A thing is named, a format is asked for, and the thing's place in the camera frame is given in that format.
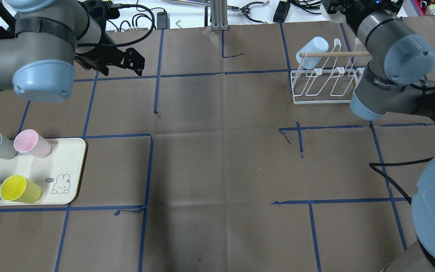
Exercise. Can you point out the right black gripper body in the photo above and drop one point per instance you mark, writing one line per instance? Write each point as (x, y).
(339, 8)

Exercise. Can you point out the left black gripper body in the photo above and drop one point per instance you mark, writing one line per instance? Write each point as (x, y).
(96, 57)

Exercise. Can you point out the light blue cup front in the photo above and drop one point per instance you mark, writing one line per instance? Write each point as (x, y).
(316, 45)

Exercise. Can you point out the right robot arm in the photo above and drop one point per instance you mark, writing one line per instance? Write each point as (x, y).
(393, 83)

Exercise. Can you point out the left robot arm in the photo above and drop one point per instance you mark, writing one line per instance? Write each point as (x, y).
(50, 36)

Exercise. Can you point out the pink plastic cup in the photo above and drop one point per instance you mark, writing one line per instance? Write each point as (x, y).
(31, 143)

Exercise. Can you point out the yellow plastic cup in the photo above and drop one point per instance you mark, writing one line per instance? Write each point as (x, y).
(17, 188)

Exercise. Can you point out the black power adapter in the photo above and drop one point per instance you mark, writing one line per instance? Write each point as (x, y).
(281, 12)

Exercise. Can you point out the cream serving tray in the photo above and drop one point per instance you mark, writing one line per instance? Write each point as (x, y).
(58, 174)

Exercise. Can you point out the white wire cup rack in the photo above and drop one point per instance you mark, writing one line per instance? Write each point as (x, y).
(334, 78)

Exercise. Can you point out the aluminium frame post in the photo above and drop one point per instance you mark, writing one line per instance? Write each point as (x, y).
(219, 15)

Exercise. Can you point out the green handled grabber tool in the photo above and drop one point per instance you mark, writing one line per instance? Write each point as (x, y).
(245, 10)

